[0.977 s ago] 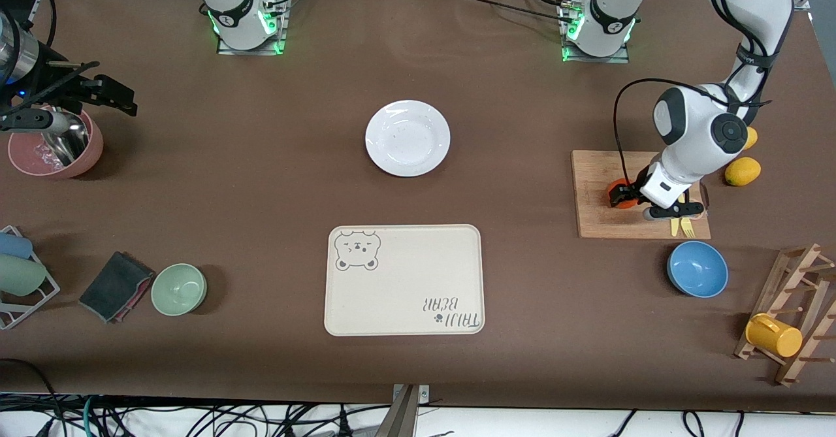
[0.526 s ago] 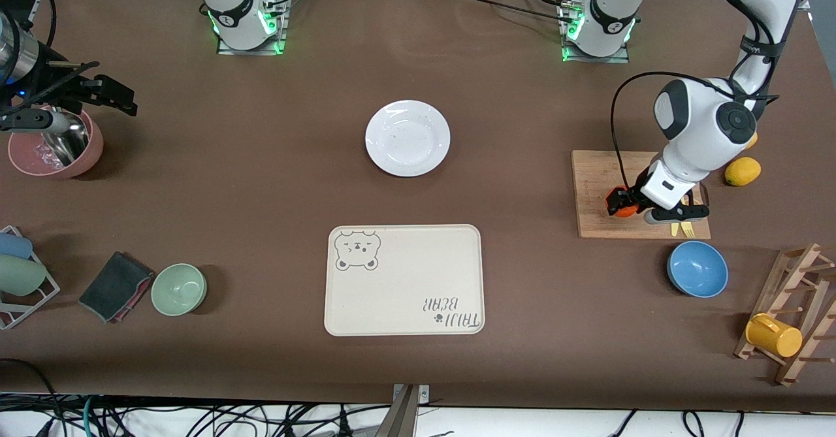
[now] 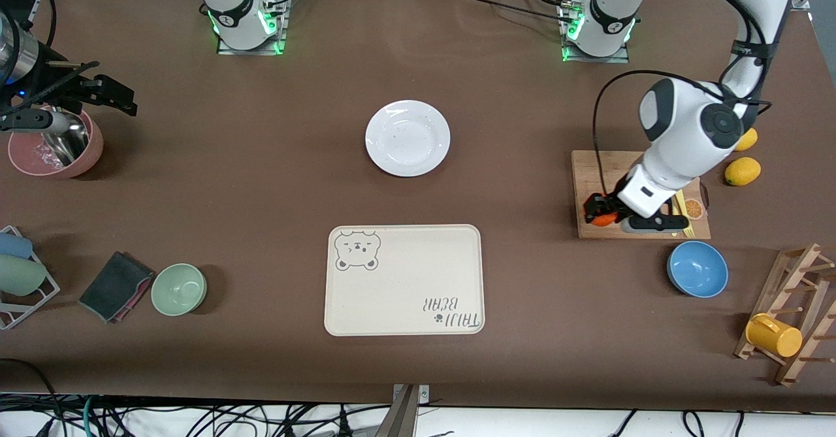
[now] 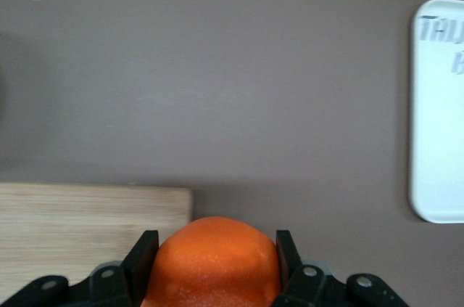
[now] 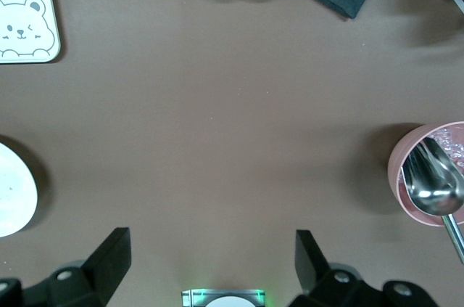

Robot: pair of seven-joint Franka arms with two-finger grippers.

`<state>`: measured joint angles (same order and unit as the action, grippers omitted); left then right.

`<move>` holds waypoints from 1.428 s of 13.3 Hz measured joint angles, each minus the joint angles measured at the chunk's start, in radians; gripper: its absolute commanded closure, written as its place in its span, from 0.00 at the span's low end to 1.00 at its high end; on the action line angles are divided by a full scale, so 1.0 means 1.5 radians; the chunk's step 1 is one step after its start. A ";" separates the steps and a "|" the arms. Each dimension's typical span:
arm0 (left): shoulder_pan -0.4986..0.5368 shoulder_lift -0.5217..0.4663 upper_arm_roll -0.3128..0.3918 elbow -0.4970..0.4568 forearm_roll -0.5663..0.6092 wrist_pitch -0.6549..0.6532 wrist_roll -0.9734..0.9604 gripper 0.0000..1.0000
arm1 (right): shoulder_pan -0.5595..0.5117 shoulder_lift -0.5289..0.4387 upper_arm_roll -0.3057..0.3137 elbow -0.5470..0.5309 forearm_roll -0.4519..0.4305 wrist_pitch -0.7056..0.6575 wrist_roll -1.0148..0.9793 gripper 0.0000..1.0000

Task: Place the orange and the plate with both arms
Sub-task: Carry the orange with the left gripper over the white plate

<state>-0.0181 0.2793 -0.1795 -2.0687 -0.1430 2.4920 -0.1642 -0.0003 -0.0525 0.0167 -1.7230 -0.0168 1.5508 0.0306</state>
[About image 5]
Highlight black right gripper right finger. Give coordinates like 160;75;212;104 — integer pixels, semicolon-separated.
289;229;442;307

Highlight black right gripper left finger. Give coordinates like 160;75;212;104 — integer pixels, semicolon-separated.
0;226;132;307

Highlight white round plate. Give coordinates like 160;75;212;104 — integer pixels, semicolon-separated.
0;142;38;238

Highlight pink bowl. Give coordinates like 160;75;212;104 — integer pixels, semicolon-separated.
387;121;464;227

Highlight metal scoop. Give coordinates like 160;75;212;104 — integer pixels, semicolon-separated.
401;137;464;264

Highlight clear crumpled plastic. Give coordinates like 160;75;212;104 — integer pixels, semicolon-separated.
429;128;464;170

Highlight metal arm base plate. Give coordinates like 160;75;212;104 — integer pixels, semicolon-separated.
181;287;268;307

